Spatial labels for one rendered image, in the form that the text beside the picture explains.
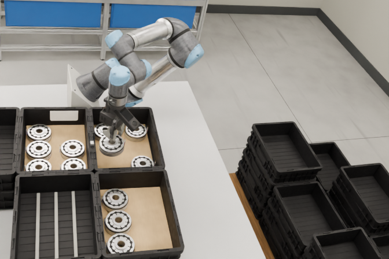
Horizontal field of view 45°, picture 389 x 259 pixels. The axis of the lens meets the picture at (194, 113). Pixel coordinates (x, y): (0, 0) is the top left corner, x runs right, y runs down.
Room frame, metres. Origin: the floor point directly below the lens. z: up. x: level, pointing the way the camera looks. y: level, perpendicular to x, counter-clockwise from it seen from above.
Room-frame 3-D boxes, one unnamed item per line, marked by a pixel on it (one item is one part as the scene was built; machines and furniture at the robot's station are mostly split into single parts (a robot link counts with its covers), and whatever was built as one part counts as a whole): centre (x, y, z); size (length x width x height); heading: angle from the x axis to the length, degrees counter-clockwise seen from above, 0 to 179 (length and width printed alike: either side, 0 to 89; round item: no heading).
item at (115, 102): (1.41, 0.31, 1.21); 0.08 x 0.08 x 0.05
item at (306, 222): (1.75, -0.76, 0.31); 0.40 x 0.30 x 0.34; 26
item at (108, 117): (1.41, 0.32, 1.13); 0.09 x 0.08 x 0.12; 70
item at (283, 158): (2.11, -0.58, 0.37); 0.40 x 0.30 x 0.45; 26
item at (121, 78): (1.41, 0.31, 1.29); 0.09 x 0.08 x 0.11; 151
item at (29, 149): (1.36, 0.61, 0.86); 0.10 x 0.10 x 0.01
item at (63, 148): (1.42, 0.48, 0.86); 0.10 x 0.10 x 0.01
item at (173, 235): (1.13, 0.12, 0.87); 0.40 x 0.30 x 0.11; 22
